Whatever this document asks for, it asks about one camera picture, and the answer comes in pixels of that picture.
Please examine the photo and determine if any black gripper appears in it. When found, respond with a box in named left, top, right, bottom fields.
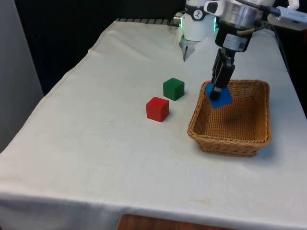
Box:
left=210, top=21, right=252, bottom=101

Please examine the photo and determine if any red cube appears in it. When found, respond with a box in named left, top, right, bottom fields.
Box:
left=146, top=96, right=170, bottom=123

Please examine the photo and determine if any wicker basket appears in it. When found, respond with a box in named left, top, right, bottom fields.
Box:
left=187, top=79, right=273, bottom=158

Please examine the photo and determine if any green cube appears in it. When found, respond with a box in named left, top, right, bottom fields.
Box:
left=163, top=77, right=185, bottom=101

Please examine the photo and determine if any blue cube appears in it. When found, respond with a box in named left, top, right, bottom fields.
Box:
left=205, top=82, right=234, bottom=110

